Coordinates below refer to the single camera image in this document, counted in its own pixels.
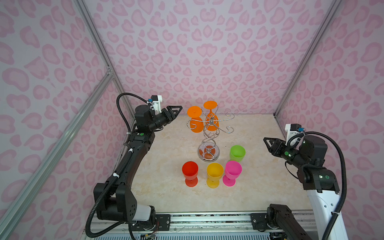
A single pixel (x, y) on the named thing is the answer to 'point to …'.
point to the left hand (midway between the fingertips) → (181, 107)
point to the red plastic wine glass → (190, 170)
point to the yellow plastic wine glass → (215, 171)
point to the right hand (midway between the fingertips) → (267, 138)
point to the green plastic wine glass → (237, 153)
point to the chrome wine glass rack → (208, 151)
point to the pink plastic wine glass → (233, 170)
